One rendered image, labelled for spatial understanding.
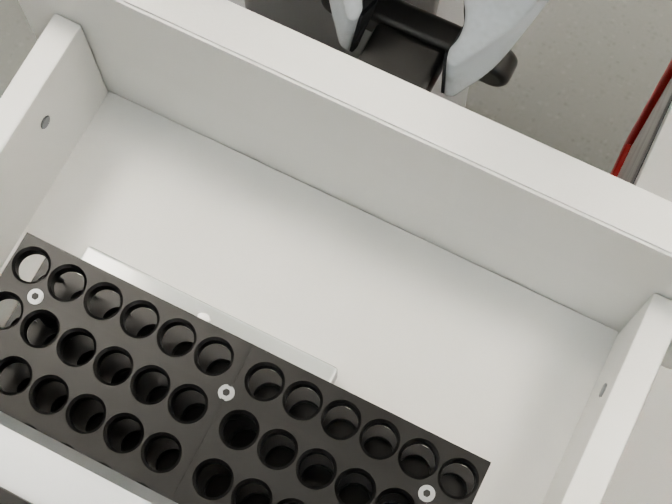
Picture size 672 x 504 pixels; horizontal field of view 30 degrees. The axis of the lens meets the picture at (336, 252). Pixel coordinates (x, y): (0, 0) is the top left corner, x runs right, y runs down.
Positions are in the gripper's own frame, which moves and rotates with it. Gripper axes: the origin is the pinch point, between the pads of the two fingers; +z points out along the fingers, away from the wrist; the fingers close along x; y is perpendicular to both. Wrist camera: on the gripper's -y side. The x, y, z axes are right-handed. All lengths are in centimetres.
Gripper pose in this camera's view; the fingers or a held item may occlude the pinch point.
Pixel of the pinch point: (402, 46)
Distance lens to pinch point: 44.1
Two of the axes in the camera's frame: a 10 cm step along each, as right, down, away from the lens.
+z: -2.6, 7.5, 6.1
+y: 3.7, -5.1, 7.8
